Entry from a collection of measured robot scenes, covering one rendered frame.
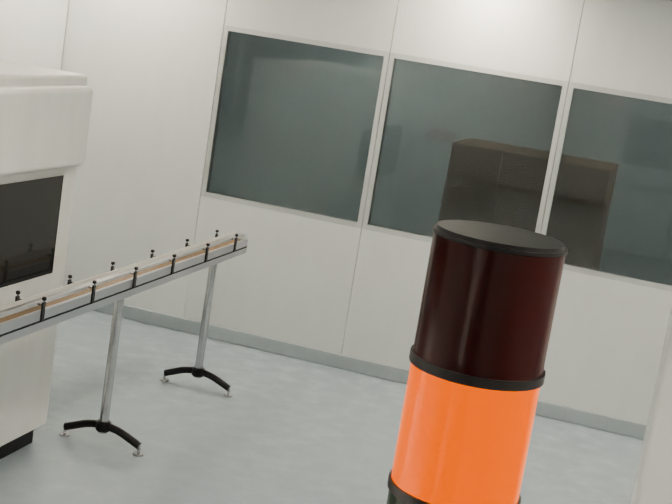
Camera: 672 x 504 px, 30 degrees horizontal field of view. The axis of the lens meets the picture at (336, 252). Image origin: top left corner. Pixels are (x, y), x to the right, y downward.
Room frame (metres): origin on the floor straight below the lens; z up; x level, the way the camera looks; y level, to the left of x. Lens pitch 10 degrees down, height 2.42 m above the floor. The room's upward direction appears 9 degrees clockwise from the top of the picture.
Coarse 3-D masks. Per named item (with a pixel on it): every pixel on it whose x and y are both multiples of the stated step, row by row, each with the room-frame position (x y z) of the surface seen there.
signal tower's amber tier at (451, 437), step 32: (416, 384) 0.44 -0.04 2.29; (448, 384) 0.43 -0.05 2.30; (416, 416) 0.44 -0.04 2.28; (448, 416) 0.43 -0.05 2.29; (480, 416) 0.43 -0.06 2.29; (512, 416) 0.43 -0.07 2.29; (416, 448) 0.44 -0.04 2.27; (448, 448) 0.43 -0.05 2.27; (480, 448) 0.43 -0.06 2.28; (512, 448) 0.43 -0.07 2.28; (416, 480) 0.44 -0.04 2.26; (448, 480) 0.43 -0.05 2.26; (480, 480) 0.43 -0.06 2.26; (512, 480) 0.44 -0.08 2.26
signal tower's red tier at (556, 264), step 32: (448, 256) 0.44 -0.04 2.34; (480, 256) 0.43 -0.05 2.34; (512, 256) 0.43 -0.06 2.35; (448, 288) 0.44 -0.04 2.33; (480, 288) 0.43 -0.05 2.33; (512, 288) 0.43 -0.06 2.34; (544, 288) 0.44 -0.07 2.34; (448, 320) 0.43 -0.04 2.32; (480, 320) 0.43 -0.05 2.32; (512, 320) 0.43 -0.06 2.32; (544, 320) 0.44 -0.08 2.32; (416, 352) 0.45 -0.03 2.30; (448, 352) 0.43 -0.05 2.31; (480, 352) 0.43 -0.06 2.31; (512, 352) 0.43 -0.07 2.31; (544, 352) 0.44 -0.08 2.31
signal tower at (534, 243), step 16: (448, 224) 0.46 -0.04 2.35; (464, 224) 0.46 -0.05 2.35; (480, 224) 0.47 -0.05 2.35; (496, 224) 0.48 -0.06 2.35; (464, 240) 0.43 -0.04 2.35; (480, 240) 0.43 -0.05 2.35; (496, 240) 0.44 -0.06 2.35; (512, 240) 0.44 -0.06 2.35; (528, 240) 0.45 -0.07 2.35; (544, 240) 0.45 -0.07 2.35; (544, 256) 0.43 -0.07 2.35; (432, 368) 0.44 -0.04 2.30; (464, 384) 0.43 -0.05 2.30; (480, 384) 0.43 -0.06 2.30; (496, 384) 0.43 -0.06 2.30; (512, 384) 0.43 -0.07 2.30; (528, 384) 0.43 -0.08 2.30; (400, 496) 0.44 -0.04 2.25
